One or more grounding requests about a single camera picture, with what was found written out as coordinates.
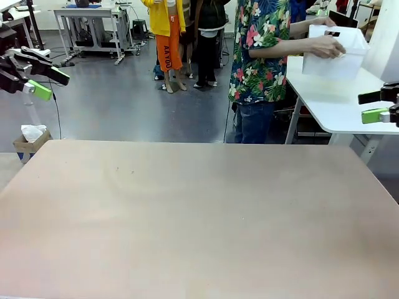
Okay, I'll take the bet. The white crumpled paper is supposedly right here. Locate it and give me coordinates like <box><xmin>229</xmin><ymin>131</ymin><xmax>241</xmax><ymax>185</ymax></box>
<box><xmin>21</xmin><ymin>124</ymin><xmax>47</xmax><ymax>143</ymax></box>

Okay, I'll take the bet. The white metal-frame desk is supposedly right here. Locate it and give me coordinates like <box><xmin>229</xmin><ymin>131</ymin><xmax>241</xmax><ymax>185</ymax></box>
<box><xmin>53</xmin><ymin>4</ymin><xmax>133</xmax><ymax>65</ymax></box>

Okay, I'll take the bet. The white background desk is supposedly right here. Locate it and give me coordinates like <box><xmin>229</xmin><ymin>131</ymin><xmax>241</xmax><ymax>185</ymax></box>
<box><xmin>0</xmin><ymin>6</ymin><xmax>41</xmax><ymax>49</ymax></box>

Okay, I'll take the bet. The person in black clothes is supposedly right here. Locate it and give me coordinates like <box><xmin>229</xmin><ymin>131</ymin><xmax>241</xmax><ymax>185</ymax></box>
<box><xmin>190</xmin><ymin>0</ymin><xmax>228</xmax><ymax>88</ymax></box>

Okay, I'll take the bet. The person in floral shirt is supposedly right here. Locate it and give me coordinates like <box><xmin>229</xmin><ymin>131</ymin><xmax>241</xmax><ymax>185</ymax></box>
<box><xmin>228</xmin><ymin>0</ymin><xmax>292</xmax><ymax>144</ymax></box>

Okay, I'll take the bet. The cardboard box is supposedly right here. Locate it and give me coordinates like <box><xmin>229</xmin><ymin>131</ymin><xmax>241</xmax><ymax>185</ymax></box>
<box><xmin>12</xmin><ymin>124</ymin><xmax>53</xmax><ymax>164</ymax></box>

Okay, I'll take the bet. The person's right hand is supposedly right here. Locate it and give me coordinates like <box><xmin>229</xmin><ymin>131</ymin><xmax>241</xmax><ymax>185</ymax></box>
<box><xmin>308</xmin><ymin>34</ymin><xmax>347</xmax><ymax>60</ymax></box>

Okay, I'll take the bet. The person's right forearm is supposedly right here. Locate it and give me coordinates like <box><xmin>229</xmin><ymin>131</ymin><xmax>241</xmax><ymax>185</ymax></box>
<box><xmin>249</xmin><ymin>37</ymin><xmax>315</xmax><ymax>59</ymax></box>

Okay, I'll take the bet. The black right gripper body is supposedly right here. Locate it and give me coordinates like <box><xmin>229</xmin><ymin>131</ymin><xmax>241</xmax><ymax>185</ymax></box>
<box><xmin>380</xmin><ymin>80</ymin><xmax>399</xmax><ymax>128</ymax></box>

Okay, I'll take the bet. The person's left forearm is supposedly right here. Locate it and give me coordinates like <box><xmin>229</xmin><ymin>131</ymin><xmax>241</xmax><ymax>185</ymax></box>
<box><xmin>289</xmin><ymin>20</ymin><xmax>311</xmax><ymax>36</ymax></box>

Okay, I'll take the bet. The thin black hanging cable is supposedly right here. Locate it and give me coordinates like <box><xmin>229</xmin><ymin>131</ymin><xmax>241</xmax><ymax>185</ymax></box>
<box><xmin>51</xmin><ymin>88</ymin><xmax>62</xmax><ymax>140</ymax></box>

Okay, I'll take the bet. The black pole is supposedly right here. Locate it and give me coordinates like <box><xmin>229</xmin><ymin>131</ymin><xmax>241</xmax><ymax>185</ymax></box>
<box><xmin>26</xmin><ymin>0</ymin><xmax>46</xmax><ymax>50</ymax></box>

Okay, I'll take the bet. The white side table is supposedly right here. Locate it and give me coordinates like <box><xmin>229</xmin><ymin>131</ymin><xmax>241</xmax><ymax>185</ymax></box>
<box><xmin>285</xmin><ymin>54</ymin><xmax>399</xmax><ymax>164</ymax></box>

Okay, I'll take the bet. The black monitor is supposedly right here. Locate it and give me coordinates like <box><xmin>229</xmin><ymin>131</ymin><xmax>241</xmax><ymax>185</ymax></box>
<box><xmin>329</xmin><ymin>10</ymin><xmax>359</xmax><ymax>29</ymax></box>

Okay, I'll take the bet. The person's left hand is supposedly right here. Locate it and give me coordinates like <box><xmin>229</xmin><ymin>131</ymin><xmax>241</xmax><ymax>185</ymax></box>
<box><xmin>307</xmin><ymin>17</ymin><xmax>338</xmax><ymax>29</ymax></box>

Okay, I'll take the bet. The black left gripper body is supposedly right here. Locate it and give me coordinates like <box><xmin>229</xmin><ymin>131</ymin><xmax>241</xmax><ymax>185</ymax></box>
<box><xmin>0</xmin><ymin>24</ymin><xmax>32</xmax><ymax>94</ymax></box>

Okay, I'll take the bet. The person in brown top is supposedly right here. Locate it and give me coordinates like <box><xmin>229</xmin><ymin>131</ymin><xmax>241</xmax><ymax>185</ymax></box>
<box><xmin>179</xmin><ymin>0</ymin><xmax>202</xmax><ymax>78</ymax></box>

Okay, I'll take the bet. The white plastic basket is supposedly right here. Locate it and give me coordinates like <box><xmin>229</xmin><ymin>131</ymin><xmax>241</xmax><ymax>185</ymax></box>
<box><xmin>301</xmin><ymin>24</ymin><xmax>371</xmax><ymax>81</ymax></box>

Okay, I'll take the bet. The person in yellow jacket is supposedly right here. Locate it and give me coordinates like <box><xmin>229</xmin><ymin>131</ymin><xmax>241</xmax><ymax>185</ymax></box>
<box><xmin>140</xmin><ymin>0</ymin><xmax>188</xmax><ymax>94</ymax></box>

